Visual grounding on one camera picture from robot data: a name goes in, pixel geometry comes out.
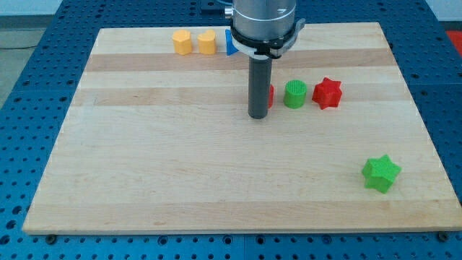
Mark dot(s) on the red circle block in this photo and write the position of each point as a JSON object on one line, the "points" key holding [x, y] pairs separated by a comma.
{"points": [[271, 96]]}

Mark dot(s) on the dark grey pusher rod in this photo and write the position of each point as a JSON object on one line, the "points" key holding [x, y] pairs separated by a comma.
{"points": [[259, 87]]}

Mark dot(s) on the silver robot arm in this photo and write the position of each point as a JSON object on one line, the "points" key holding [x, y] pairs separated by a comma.
{"points": [[263, 19]]}

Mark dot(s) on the green cylinder block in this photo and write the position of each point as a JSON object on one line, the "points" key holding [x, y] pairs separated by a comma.
{"points": [[295, 94]]}

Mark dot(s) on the green star block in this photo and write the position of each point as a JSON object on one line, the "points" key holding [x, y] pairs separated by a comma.
{"points": [[380, 173]]}

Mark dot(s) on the blue triangle block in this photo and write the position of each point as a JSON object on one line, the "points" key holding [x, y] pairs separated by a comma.
{"points": [[230, 48]]}

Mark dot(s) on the yellow hexagon block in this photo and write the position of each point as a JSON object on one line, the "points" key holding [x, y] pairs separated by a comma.
{"points": [[182, 42]]}

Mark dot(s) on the wooden board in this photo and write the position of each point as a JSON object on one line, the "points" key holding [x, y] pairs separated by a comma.
{"points": [[159, 143]]}

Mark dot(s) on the red star block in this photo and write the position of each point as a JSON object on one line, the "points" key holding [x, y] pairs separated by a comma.
{"points": [[327, 94]]}

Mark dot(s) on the yellow heart block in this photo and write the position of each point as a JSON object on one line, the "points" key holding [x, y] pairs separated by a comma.
{"points": [[207, 42]]}

